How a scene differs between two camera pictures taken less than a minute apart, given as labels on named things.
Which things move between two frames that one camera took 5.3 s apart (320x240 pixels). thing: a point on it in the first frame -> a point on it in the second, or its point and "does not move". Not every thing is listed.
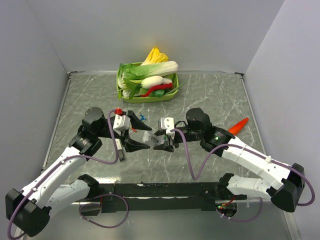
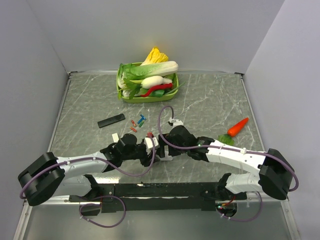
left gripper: (129, 144) -> (146, 160)
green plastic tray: (161, 99) does not move
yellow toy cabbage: (155, 56) does not move
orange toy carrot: (236, 129) does not move
